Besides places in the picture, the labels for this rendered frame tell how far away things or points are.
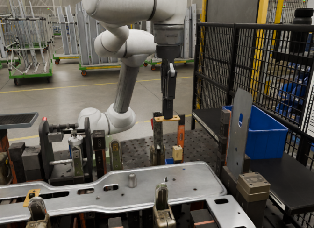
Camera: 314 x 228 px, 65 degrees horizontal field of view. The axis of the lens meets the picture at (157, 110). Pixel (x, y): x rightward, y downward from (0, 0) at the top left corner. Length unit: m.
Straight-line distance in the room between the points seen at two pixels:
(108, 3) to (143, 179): 0.62
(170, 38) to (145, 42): 0.55
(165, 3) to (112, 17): 0.15
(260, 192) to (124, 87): 0.90
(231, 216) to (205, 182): 0.17
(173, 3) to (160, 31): 0.08
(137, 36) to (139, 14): 0.59
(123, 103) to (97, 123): 0.21
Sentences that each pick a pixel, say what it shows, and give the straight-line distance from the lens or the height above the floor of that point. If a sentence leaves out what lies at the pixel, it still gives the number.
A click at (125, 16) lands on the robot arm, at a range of 0.66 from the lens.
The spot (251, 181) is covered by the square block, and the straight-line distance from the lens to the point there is 0.91.
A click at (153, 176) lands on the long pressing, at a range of 0.98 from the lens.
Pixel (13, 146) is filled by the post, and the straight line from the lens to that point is 1.12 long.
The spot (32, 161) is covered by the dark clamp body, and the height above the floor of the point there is 1.05.
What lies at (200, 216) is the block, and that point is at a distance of 0.86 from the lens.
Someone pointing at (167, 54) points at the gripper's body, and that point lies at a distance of 0.74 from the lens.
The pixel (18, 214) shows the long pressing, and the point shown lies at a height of 1.00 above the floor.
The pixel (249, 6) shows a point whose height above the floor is 1.70.
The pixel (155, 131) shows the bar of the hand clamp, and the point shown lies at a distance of 1.00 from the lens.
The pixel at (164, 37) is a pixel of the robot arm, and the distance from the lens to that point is 0.73.
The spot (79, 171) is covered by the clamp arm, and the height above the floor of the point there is 1.01.
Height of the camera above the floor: 1.56
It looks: 20 degrees down
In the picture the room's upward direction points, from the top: straight up
